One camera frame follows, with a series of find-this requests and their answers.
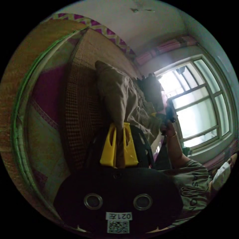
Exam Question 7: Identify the person's right forearm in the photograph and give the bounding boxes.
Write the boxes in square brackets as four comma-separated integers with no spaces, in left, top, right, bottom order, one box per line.
[166,133,190,169]

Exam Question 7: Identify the person's body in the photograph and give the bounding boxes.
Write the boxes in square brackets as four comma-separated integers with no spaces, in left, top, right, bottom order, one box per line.
[159,152,236,227]

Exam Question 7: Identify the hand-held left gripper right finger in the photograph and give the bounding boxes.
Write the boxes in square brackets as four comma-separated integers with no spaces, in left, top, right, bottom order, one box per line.
[123,122,139,167]

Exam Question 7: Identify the bed with woven mat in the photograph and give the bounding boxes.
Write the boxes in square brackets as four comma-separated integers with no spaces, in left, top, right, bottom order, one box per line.
[0,13,168,226]

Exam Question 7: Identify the pink striped curtain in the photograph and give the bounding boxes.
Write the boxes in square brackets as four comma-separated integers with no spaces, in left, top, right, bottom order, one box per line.
[134,35,199,66]

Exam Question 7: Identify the khaki pants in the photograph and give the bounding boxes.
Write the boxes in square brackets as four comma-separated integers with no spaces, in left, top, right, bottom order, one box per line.
[95,60,164,169]

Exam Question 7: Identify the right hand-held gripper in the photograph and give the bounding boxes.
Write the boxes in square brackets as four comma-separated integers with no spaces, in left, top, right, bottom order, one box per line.
[151,105,177,129]

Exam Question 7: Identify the window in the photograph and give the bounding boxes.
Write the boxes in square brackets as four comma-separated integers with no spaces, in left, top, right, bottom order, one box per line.
[154,54,237,156]

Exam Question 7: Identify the pile of clothes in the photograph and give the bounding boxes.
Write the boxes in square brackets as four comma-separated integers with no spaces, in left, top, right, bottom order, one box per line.
[137,73,165,113]

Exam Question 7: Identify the person's right hand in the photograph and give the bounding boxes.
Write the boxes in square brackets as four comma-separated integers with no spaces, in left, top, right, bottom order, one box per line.
[160,119,177,138]

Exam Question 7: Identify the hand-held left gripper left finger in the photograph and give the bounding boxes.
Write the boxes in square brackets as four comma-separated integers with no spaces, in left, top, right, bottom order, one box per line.
[100,123,117,167]

